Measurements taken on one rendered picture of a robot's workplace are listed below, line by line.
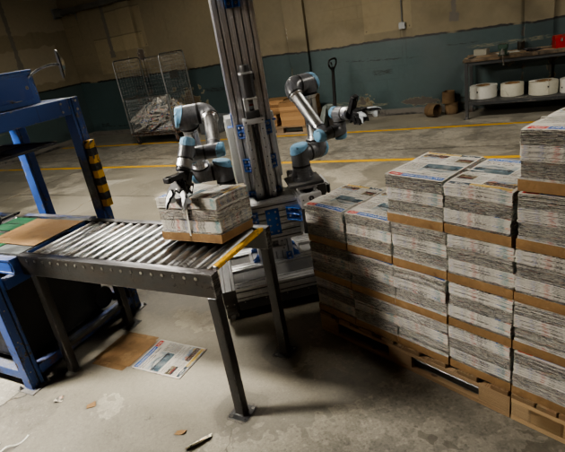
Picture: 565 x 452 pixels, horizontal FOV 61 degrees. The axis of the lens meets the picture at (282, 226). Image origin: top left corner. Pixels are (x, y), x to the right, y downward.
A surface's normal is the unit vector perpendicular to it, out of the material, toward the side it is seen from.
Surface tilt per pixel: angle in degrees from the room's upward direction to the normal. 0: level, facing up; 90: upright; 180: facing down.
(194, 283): 90
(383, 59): 90
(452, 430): 0
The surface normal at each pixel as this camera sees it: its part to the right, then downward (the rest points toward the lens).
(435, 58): -0.44, 0.40
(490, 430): -0.15, -0.92
